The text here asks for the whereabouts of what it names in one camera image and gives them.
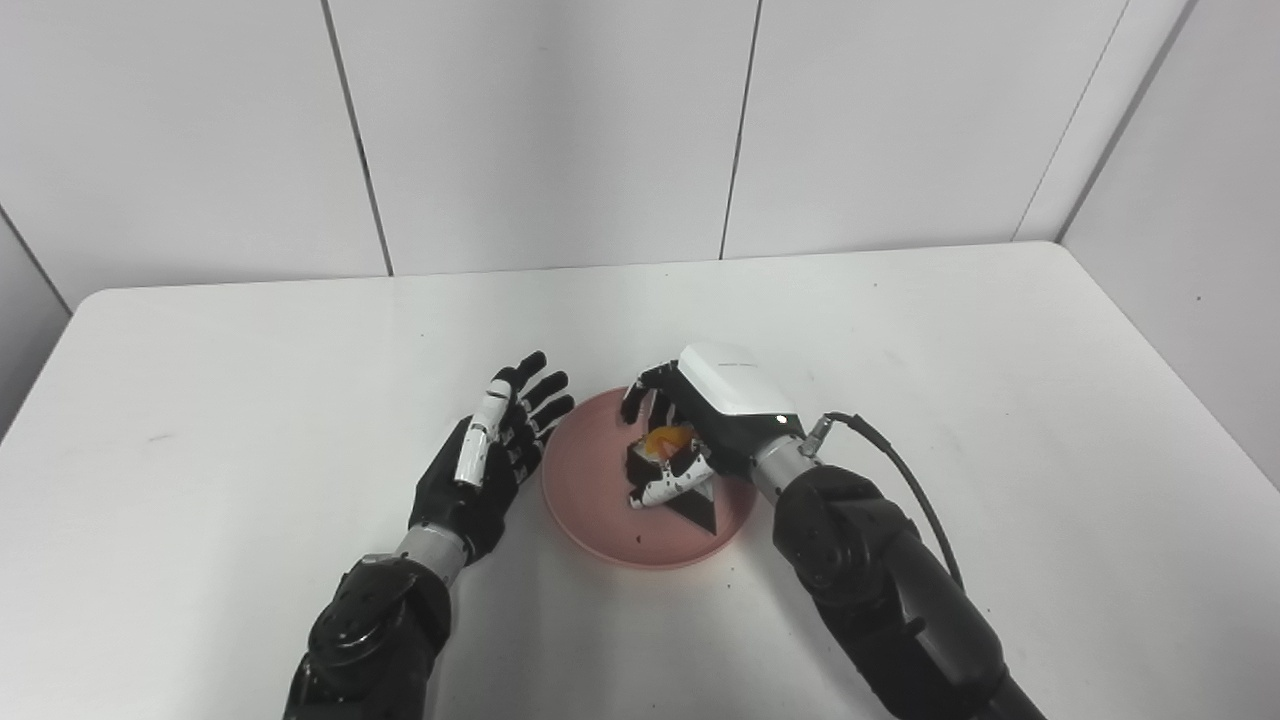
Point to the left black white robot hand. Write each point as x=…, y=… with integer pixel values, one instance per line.
x=465, y=490

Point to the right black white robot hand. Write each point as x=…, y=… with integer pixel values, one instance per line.
x=735, y=395

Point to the pink round plate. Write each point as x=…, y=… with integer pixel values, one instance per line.
x=595, y=490

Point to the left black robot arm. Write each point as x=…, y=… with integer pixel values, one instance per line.
x=375, y=630

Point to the fruit topped cake slice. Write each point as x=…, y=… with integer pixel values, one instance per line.
x=702, y=507

